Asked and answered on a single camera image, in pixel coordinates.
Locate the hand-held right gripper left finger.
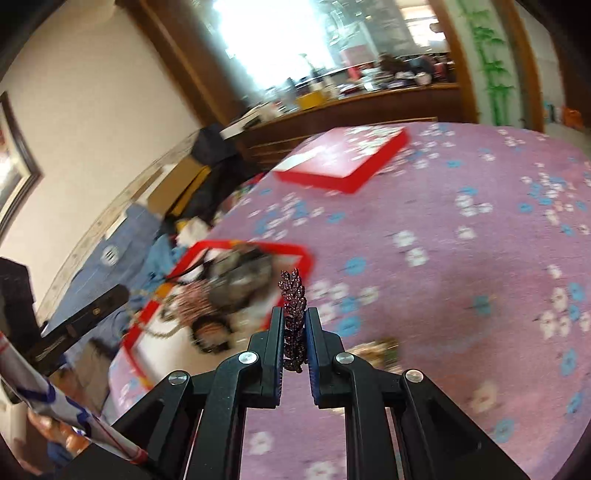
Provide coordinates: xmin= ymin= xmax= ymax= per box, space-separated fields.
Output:
xmin=60 ymin=305 xmax=286 ymax=480

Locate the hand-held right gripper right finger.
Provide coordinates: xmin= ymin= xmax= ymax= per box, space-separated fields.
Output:
xmin=305 ymin=307 xmax=532 ymax=480

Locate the dark rhinestone hair clip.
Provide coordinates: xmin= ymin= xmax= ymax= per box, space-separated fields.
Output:
xmin=276 ymin=268 xmax=309 ymax=374

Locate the leopard print scrunchie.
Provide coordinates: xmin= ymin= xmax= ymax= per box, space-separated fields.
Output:
xmin=190 ymin=318 xmax=237 ymax=355

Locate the grey patterned scrunchie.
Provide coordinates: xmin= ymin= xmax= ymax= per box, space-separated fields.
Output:
xmin=205 ymin=247 xmax=275 ymax=315

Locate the pink striped scrunchie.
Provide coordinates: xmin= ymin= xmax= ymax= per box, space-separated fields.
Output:
xmin=168 ymin=281 xmax=218 ymax=324

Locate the pearl necklace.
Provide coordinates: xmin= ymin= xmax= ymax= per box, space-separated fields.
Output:
xmin=131 ymin=309 xmax=195 ymax=342

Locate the red box with white inside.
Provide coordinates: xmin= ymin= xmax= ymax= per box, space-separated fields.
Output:
xmin=121 ymin=239 xmax=317 ymax=393

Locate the gold hair accessory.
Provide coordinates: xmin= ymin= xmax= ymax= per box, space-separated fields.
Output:
xmin=345 ymin=338 xmax=402 ymax=370

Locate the white striped paper roll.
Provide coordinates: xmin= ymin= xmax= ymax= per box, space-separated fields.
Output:
xmin=0 ymin=332 xmax=148 ymax=464

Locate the blue cloth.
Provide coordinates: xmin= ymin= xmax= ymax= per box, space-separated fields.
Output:
xmin=39 ymin=203 xmax=185 ymax=333

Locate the white crumpled cloth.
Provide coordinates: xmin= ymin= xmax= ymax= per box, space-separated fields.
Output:
xmin=175 ymin=217 xmax=208 ymax=245

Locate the pink floral tablecloth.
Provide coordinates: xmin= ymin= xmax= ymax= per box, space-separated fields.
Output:
xmin=108 ymin=121 xmax=591 ymax=480

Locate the cardboard box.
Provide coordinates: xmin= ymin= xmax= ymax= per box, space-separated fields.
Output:
xmin=148 ymin=157 xmax=213 ymax=217

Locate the black bag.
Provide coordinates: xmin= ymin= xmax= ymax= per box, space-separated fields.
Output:
xmin=189 ymin=122 xmax=264 ymax=217

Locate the red box lid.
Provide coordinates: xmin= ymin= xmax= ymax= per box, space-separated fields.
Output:
xmin=272 ymin=124 xmax=411 ymax=195

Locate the white flat box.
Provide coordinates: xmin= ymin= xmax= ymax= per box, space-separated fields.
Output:
xmin=219 ymin=108 xmax=264 ymax=139

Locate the yellow box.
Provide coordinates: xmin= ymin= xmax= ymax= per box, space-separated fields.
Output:
xmin=295 ymin=91 xmax=326 ymax=112

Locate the wooden sideboard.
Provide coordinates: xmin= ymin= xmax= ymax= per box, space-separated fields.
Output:
xmin=240 ymin=83 xmax=478 ymax=171

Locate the row of bottles and jars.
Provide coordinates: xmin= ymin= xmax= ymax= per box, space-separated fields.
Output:
xmin=245 ymin=51 xmax=455 ymax=116

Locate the large window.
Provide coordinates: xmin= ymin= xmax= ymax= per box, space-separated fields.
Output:
xmin=194 ymin=0 xmax=458 ymax=97

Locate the framed wall picture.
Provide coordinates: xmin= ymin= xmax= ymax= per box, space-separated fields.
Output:
xmin=0 ymin=90 xmax=43 ymax=232

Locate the green bamboo wall decal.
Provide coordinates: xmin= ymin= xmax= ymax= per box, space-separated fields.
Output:
xmin=457 ymin=0 xmax=515 ymax=125

